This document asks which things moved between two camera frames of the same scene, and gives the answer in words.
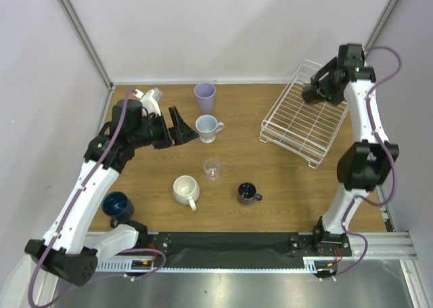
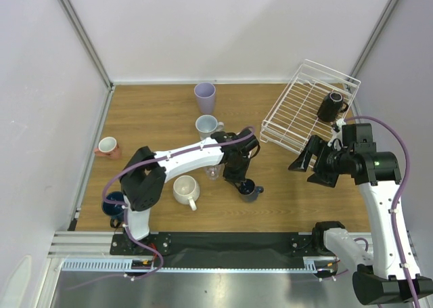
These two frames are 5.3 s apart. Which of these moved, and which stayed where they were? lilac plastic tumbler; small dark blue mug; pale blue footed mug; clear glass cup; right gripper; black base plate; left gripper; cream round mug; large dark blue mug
Moved: right gripper; left gripper; small dark blue mug
Stayed: lilac plastic tumbler; clear glass cup; large dark blue mug; cream round mug; pale blue footed mug; black base plate
